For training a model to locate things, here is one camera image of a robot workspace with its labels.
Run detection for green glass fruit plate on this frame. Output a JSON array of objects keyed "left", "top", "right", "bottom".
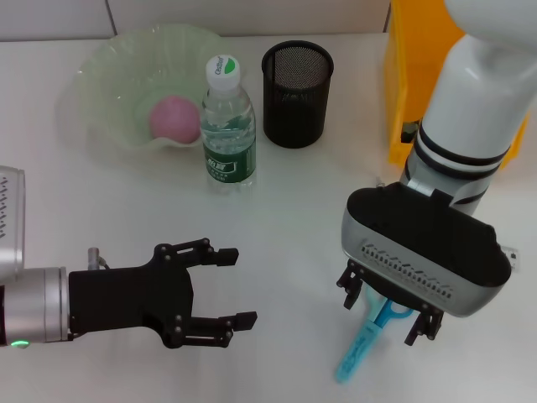
[{"left": 56, "top": 24, "right": 248, "bottom": 154}]

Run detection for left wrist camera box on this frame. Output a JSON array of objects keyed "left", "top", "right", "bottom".
[{"left": 0, "top": 165, "right": 27, "bottom": 282}]

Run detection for black mesh pen holder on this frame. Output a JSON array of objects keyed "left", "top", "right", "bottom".
[{"left": 261, "top": 39, "right": 336, "bottom": 149}]

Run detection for yellow plastic bin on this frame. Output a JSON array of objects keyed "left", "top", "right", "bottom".
[{"left": 385, "top": 0, "right": 530, "bottom": 169}]

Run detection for blue sheathed scissors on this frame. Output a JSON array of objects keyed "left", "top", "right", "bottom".
[{"left": 335, "top": 285, "right": 414, "bottom": 384}]

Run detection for clear green-label water bottle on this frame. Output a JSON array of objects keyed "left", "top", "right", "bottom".
[{"left": 200, "top": 54, "right": 258, "bottom": 192}]

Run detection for left gripper cable with plug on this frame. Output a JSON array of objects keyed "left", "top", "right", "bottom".
[{"left": 87, "top": 247, "right": 111, "bottom": 272}]

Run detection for pink peach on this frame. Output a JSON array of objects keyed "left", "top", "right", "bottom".
[{"left": 149, "top": 95, "right": 202, "bottom": 146}]

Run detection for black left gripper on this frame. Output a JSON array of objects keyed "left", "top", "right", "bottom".
[{"left": 68, "top": 238, "right": 258, "bottom": 349}]

